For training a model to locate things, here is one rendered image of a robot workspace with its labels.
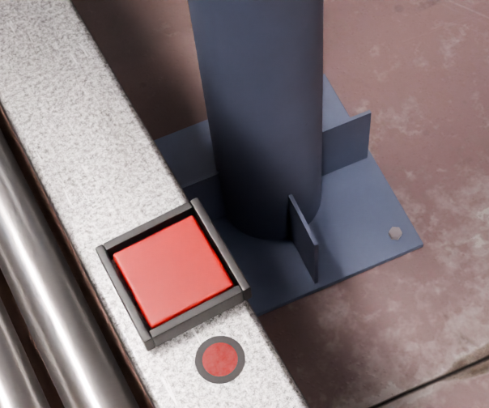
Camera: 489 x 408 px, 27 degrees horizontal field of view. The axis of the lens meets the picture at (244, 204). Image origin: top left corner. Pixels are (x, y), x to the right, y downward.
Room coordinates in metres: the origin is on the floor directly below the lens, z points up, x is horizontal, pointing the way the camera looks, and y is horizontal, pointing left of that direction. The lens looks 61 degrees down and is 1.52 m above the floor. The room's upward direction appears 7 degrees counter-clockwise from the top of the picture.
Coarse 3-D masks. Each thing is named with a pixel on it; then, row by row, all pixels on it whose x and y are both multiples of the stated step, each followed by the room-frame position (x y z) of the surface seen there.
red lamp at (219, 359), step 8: (216, 344) 0.23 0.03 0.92; (224, 344) 0.23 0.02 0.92; (208, 352) 0.23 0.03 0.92; (216, 352) 0.23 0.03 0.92; (224, 352) 0.23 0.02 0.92; (232, 352) 0.23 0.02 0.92; (208, 360) 0.22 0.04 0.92; (216, 360) 0.22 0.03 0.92; (224, 360) 0.22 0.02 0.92; (232, 360) 0.22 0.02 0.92; (208, 368) 0.22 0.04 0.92; (216, 368) 0.22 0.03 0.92; (224, 368) 0.22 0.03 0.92; (232, 368) 0.22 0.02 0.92
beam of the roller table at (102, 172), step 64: (0, 0) 0.54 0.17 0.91; (64, 0) 0.53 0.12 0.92; (0, 64) 0.48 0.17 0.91; (64, 64) 0.47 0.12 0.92; (64, 128) 0.41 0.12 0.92; (128, 128) 0.41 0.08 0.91; (64, 192) 0.36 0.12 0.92; (128, 192) 0.35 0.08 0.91; (128, 320) 0.26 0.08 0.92; (256, 320) 0.25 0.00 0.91; (192, 384) 0.21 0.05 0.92; (256, 384) 0.20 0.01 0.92
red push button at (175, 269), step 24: (192, 216) 0.32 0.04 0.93; (144, 240) 0.31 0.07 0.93; (168, 240) 0.30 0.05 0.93; (192, 240) 0.30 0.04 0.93; (120, 264) 0.29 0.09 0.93; (144, 264) 0.29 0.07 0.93; (168, 264) 0.29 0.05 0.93; (192, 264) 0.28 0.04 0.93; (216, 264) 0.28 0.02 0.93; (144, 288) 0.27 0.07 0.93; (168, 288) 0.27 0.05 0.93; (192, 288) 0.27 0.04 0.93; (216, 288) 0.27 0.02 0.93; (144, 312) 0.26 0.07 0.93; (168, 312) 0.25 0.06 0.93
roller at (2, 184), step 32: (0, 160) 0.39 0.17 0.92; (0, 192) 0.36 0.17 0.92; (0, 224) 0.34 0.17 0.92; (32, 224) 0.34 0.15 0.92; (0, 256) 0.32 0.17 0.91; (32, 256) 0.31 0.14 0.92; (32, 288) 0.29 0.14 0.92; (64, 288) 0.29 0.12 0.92; (32, 320) 0.27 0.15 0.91; (64, 320) 0.26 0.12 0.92; (64, 352) 0.24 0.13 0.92; (96, 352) 0.24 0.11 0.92; (64, 384) 0.22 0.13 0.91; (96, 384) 0.22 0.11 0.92
